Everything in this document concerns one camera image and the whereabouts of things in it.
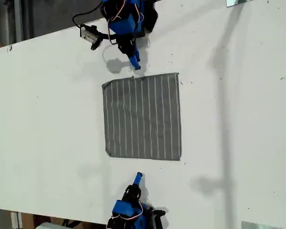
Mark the black camera stalk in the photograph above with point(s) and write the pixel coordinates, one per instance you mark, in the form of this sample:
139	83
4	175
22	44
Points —
97	43

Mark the grey white-striped square towel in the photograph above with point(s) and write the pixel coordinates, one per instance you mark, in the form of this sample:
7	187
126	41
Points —
143	119

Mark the light grey plastic bin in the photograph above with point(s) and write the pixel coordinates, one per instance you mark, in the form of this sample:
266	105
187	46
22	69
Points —
47	225

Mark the black camera box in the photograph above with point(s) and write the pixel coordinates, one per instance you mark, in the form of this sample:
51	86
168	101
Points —
88	34
158	212

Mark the grey metal pole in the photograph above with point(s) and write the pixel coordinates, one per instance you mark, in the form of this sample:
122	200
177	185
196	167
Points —
17	21

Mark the white metal table leg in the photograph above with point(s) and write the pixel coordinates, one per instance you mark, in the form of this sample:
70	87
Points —
15	220

